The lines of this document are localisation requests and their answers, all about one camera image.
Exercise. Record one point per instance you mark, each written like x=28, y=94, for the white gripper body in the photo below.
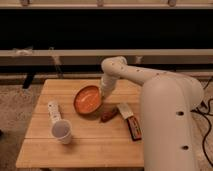
x=107, y=85

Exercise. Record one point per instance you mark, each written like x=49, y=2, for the orange ceramic bowl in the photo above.
x=87, y=100

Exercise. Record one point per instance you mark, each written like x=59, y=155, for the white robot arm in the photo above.
x=166, y=102

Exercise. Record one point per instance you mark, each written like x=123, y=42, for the brown sausage-shaped object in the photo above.
x=105, y=117

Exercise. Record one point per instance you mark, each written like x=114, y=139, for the dark snack bar package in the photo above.
x=131, y=120

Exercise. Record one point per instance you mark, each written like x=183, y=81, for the wooden table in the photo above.
x=94, y=144

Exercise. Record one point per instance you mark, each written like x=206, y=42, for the white paper cup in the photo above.
x=61, y=130

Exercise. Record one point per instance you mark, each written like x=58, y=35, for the white horizontal rail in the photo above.
x=28, y=57

